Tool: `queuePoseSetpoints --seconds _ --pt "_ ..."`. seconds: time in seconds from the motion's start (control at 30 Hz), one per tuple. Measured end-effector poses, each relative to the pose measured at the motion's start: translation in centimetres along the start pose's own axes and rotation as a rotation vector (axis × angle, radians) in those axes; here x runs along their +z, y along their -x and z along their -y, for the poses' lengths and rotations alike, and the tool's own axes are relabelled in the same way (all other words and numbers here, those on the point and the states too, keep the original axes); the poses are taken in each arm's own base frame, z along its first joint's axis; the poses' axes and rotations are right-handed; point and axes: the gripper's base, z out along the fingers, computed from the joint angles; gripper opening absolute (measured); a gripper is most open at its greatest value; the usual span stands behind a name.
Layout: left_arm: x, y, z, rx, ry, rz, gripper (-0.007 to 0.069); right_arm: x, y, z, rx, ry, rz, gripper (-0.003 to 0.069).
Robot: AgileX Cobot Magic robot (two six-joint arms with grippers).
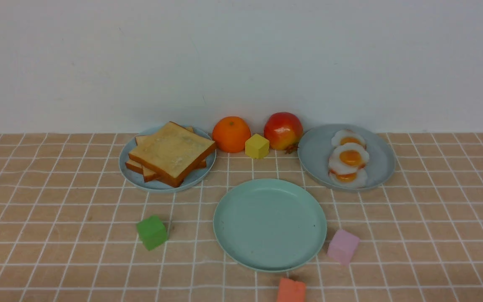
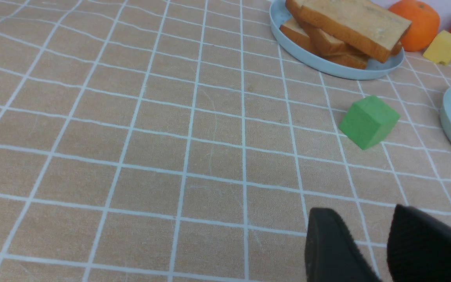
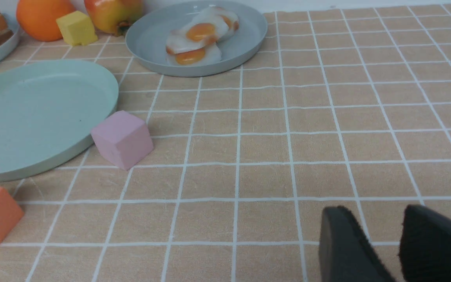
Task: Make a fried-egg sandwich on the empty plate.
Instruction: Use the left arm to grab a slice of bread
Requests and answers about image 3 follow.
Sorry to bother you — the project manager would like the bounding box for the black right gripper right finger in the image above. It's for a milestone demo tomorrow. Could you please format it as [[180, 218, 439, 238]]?
[[399, 204, 451, 282]]

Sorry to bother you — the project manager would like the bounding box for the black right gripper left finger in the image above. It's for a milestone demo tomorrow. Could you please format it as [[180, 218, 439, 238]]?
[[319, 206, 395, 282]]

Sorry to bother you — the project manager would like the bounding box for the fried egg toy top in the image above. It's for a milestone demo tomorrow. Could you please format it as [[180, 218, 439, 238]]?
[[165, 14, 231, 55]]

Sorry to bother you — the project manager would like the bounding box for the fried egg toy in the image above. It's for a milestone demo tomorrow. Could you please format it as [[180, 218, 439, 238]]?
[[165, 14, 231, 55], [166, 43, 222, 67], [199, 6, 239, 42]]

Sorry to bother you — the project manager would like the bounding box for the fried egg toy front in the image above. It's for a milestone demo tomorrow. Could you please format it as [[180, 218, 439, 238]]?
[[166, 43, 222, 67]]

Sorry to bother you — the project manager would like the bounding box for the pink cube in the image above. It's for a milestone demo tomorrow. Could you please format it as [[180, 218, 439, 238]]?
[[90, 110, 154, 171]]

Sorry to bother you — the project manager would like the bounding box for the fried egg toy back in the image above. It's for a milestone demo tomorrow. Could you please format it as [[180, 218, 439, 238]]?
[[199, 6, 239, 42]]

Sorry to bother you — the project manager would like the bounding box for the grey egg plate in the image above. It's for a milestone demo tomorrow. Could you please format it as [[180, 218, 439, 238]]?
[[125, 0, 268, 77]]

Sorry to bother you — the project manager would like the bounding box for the red yellow apple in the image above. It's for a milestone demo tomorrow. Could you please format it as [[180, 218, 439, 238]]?
[[84, 0, 144, 37]]

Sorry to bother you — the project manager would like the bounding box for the green centre plate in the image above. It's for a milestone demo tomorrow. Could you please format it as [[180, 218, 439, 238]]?
[[0, 60, 119, 182]]

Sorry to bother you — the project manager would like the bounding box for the yellow cube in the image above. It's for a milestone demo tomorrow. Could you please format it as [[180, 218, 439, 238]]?
[[56, 11, 98, 46]]

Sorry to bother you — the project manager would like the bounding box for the orange fruit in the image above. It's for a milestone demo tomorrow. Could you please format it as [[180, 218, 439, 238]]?
[[16, 0, 76, 42]]

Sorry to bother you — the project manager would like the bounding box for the blue bread plate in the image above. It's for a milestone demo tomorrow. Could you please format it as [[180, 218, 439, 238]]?
[[0, 13, 21, 61]]

